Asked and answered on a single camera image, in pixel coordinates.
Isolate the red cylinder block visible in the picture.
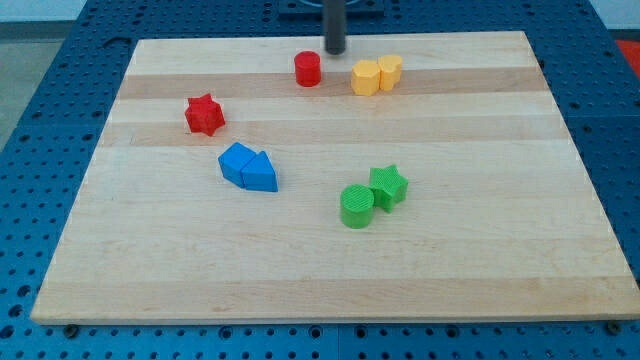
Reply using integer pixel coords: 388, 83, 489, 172
294, 51, 321, 87

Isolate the green star block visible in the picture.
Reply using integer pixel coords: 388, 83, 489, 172
369, 164, 409, 213

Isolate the red star block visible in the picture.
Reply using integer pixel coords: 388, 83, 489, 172
185, 93, 226, 137

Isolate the green cylinder block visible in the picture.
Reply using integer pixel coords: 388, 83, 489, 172
340, 184, 374, 229

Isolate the blue triangle block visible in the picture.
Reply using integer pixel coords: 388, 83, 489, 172
241, 151, 278, 192

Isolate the blue cube block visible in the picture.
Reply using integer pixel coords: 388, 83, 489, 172
218, 142, 257, 188

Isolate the wooden board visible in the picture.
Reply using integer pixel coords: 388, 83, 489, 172
31, 31, 639, 325

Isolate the yellow hexagon block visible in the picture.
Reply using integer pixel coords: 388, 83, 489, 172
351, 60, 380, 96

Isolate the yellow heart block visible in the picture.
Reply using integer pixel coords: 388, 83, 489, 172
378, 54, 403, 91

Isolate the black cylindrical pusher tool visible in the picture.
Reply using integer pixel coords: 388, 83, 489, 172
322, 0, 346, 55

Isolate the black bolt left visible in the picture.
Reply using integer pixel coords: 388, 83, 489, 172
62, 324, 80, 339

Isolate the black bolt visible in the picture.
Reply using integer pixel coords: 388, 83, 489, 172
62, 324, 80, 339
605, 321, 622, 336

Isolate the black bolt right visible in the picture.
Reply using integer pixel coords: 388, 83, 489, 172
605, 321, 622, 336

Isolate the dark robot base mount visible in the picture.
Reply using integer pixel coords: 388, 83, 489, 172
274, 0, 385, 20

